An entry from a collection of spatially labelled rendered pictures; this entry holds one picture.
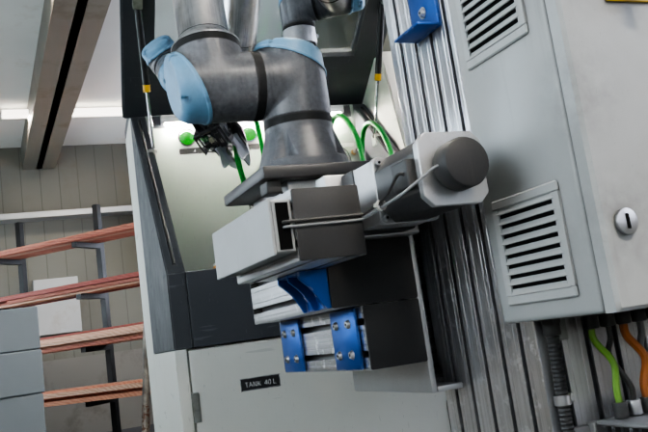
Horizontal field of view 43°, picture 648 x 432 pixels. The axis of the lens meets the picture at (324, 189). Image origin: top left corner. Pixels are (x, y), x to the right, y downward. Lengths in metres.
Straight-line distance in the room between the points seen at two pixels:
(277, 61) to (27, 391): 4.24
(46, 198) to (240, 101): 8.28
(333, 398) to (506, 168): 0.94
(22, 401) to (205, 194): 3.24
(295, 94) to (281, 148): 0.09
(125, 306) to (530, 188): 8.65
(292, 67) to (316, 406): 0.78
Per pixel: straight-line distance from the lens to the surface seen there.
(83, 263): 9.48
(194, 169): 2.37
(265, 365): 1.79
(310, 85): 1.36
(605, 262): 0.90
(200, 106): 1.33
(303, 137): 1.32
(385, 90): 2.38
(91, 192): 9.62
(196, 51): 1.35
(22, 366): 5.41
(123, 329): 7.57
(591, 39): 0.95
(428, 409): 1.90
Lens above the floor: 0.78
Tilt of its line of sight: 10 degrees up
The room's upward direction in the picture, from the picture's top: 8 degrees counter-clockwise
